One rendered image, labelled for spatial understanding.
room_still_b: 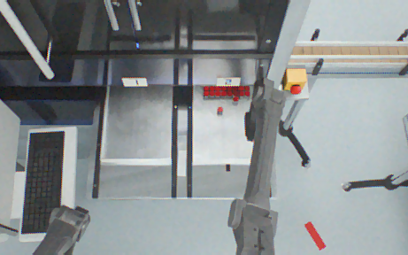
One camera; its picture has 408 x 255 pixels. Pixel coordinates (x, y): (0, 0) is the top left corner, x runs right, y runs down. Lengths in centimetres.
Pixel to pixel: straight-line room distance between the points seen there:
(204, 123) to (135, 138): 27
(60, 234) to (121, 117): 74
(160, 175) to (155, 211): 89
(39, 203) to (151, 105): 56
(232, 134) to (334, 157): 113
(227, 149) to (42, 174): 71
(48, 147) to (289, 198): 138
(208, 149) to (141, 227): 97
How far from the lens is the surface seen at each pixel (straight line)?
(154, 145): 161
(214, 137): 161
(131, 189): 158
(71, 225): 106
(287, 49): 139
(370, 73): 186
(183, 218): 243
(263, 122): 112
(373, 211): 262
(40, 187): 172
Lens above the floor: 239
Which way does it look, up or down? 68 degrees down
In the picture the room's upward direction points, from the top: straight up
